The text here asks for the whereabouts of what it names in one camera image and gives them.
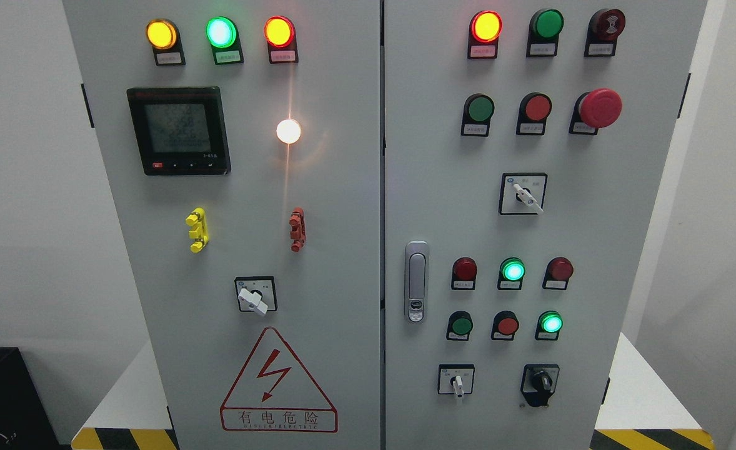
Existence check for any black knob selector switch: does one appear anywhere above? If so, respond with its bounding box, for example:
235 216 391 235
520 364 560 408

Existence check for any red terminal block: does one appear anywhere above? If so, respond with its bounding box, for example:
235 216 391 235
289 207 306 253

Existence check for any dark red indicator left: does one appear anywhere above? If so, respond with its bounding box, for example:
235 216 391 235
450 257 479 291

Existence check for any dark red indicator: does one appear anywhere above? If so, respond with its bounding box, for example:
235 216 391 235
542 256 574 291
450 257 479 291

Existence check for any white lit indicator lamp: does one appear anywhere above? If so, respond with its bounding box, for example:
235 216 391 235
276 119 302 145

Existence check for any green push button lower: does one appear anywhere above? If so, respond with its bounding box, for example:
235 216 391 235
446 310 474 341

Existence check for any green push button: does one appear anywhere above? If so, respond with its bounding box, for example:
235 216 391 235
460 93 495 138
446 310 474 341

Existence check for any green lit indicator middle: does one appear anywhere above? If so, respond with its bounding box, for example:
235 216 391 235
497 257 526 291

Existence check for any green lit indicator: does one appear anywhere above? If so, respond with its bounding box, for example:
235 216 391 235
497 257 526 291
206 16 244 65

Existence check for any grey left cabinet door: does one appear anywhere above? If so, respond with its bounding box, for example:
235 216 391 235
63 1 380 449

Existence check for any grey cabinet door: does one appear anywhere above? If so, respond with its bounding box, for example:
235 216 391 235
384 1 706 449
63 1 380 449

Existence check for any green push button upper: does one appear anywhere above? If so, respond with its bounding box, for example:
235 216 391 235
460 93 495 138

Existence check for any red push button lower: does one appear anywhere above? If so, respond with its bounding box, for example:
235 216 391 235
490 310 520 340

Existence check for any red push button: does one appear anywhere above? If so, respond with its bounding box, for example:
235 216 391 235
516 92 552 136
490 310 520 340

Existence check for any yellow terminal block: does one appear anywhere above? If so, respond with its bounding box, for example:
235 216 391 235
185 207 210 254

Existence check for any grey right cabinet door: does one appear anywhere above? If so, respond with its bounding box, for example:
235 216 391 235
384 1 706 449

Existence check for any red electrical warning sticker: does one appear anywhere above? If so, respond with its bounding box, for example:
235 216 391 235
220 327 339 433

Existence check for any dark red indicator right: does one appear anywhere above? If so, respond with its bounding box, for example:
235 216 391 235
542 256 574 291

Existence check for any red push button upper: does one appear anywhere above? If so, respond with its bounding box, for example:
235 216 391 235
516 92 552 136

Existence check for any green lit button lower right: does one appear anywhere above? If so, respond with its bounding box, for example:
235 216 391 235
535 310 564 341

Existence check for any black digital power meter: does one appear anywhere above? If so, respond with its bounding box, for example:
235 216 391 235
126 86 231 176

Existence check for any orange red indicator top left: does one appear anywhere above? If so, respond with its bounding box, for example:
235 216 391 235
264 16 299 64

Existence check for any orange lit indicator right door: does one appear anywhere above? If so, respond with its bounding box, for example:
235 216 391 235
467 9 503 59

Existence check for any green lit indicator top left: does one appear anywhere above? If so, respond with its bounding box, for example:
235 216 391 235
206 16 244 65

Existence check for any red emergency stop mushroom button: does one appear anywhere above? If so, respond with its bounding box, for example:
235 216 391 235
569 88 623 136

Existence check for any dark green indicator top right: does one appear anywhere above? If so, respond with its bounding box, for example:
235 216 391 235
526 9 564 58

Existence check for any yellow indicator light top left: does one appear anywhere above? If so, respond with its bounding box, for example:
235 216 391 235
145 18 186 66

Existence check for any dark red buzzer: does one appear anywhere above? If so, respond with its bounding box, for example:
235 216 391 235
584 9 626 58

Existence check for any black box lower left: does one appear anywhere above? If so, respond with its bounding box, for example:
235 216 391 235
0 347 60 449

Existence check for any silver door lock handle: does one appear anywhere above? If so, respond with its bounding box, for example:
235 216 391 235
404 241 430 324

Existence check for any white selector switch left door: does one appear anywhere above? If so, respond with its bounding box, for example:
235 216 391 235
234 276 279 317

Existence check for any white selector switch upper right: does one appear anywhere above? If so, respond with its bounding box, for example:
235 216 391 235
499 172 548 216

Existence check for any white selector switch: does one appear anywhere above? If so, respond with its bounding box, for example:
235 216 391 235
499 172 548 216
437 364 475 399

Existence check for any white selector switch lower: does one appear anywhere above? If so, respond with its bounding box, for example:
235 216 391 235
437 364 475 399

